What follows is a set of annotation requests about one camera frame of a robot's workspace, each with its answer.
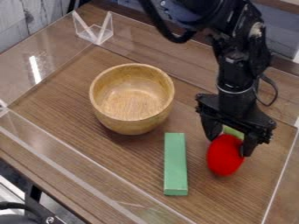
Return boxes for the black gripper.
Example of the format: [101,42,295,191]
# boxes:
[195,94,276,157]

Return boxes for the red felt strawberry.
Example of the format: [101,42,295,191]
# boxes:
[207,126,244,176]

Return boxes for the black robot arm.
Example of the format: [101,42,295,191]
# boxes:
[137,0,276,157]

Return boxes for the green rectangular block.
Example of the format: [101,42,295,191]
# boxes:
[163,133,188,196]

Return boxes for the wooden bowl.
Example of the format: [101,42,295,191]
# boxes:
[88,63,175,135]

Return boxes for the black table leg clamp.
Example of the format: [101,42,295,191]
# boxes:
[24,184,67,224]

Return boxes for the clear acrylic corner bracket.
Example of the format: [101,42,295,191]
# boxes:
[71,11,113,46]

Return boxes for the black cable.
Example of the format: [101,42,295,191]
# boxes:
[0,200,33,217]

